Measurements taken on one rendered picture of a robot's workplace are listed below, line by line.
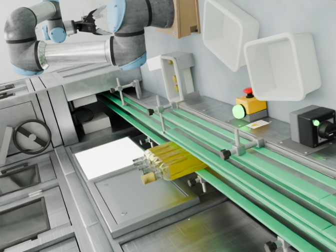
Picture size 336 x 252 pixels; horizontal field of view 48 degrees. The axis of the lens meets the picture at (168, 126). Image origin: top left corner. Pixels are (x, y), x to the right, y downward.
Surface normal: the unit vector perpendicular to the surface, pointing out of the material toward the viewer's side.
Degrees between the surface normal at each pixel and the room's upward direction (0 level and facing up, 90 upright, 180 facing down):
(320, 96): 0
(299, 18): 0
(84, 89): 90
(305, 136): 0
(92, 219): 90
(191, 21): 90
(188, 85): 90
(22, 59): 65
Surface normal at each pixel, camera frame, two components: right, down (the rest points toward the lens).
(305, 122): -0.90, 0.29
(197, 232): -0.20, -0.93
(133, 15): 0.43, 0.33
